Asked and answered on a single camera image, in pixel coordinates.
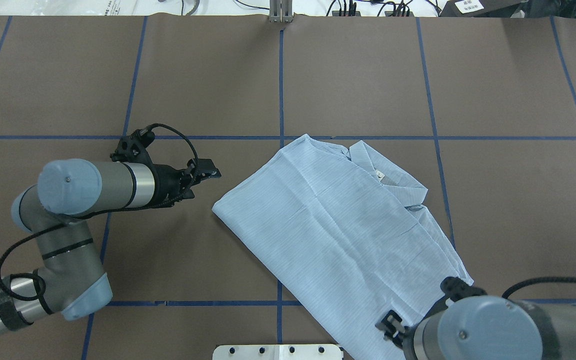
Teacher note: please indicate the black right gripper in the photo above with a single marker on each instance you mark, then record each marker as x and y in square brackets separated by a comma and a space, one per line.
[393, 325]

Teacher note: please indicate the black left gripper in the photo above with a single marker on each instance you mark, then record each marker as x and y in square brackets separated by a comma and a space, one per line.
[167, 183]

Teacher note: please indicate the light blue button shirt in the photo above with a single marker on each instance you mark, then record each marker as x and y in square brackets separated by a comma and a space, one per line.
[347, 233]

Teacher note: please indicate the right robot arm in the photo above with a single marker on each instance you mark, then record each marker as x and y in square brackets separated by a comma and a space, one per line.
[486, 328]

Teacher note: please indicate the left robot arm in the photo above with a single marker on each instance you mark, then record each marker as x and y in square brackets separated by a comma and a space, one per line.
[57, 268]

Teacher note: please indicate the brown paper table cover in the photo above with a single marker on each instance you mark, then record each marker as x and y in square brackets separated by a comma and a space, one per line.
[481, 111]

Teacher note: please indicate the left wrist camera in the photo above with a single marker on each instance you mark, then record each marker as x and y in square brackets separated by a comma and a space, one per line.
[132, 148]

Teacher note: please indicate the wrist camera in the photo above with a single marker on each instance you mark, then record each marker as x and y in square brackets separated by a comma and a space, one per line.
[132, 148]
[455, 289]

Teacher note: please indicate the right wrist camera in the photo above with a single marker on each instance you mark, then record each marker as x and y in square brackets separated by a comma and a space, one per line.
[455, 289]

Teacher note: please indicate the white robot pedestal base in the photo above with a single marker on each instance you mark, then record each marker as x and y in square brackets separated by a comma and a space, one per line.
[279, 352]

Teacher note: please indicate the aluminium frame post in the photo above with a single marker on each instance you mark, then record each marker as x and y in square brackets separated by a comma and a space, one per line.
[281, 11]

